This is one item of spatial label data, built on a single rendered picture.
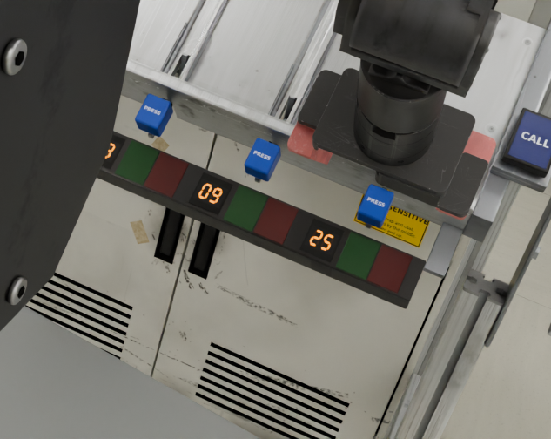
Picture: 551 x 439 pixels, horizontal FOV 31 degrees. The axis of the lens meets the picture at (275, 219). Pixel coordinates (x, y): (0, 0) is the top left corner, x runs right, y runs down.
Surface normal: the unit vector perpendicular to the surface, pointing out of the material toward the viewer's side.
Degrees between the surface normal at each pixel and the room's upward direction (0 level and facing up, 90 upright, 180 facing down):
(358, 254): 45
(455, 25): 66
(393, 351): 90
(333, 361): 90
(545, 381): 0
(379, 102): 133
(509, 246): 0
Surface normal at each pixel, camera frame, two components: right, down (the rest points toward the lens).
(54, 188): 0.93, 0.36
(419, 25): -0.20, 0.26
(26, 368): 0.26, -0.83
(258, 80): -0.04, -0.30
